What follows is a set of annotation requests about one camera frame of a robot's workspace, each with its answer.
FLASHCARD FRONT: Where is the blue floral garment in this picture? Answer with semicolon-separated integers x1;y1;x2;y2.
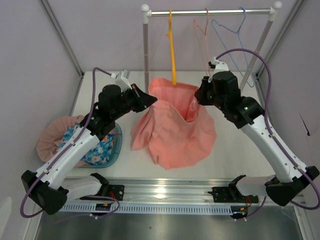
57;123;116;166

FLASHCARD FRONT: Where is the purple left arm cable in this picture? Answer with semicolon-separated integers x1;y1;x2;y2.
19;66;118;218

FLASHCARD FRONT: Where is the white slotted cable duct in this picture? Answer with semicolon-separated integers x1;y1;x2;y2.
60;202;233;216

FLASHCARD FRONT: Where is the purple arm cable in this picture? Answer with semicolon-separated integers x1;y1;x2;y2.
216;48;320;210
19;66;118;218

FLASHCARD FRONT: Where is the teal plastic basket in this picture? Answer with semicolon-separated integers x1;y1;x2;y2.
96;123;123;169

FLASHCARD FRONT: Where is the blue wire hanger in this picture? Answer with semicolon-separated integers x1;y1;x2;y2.
211;7;249;77

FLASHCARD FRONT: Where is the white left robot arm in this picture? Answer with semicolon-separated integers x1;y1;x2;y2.
20;84;157;218

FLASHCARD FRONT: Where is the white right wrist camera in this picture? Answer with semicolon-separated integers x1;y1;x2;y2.
208;57;229;75

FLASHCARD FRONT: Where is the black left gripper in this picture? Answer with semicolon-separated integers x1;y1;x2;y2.
111;84;157;120

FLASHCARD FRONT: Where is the dusty pink pleated garment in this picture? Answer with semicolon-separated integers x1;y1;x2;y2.
35;115;84;162

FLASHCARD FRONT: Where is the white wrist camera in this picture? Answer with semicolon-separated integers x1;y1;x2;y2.
208;57;229;75
110;69;132;92

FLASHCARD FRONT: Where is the white and silver clothes rack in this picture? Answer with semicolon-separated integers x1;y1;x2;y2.
141;1;282;91

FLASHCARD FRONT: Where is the aluminium mounting rail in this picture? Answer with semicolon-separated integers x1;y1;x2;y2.
62;177;266;203

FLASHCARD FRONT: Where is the pink wire hanger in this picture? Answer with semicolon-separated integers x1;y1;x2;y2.
193;7;211;76

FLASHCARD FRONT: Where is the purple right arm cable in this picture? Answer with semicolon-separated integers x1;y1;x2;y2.
216;48;320;210

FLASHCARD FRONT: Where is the orange plastic hanger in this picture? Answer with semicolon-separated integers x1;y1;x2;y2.
166;8;177;86

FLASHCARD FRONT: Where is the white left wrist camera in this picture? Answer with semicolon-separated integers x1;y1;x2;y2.
110;69;132;92

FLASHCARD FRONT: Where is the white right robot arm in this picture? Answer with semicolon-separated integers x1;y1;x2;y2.
194;71;320;207

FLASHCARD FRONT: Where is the salmon pink skirt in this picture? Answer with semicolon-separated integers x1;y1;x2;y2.
131;77;217;170

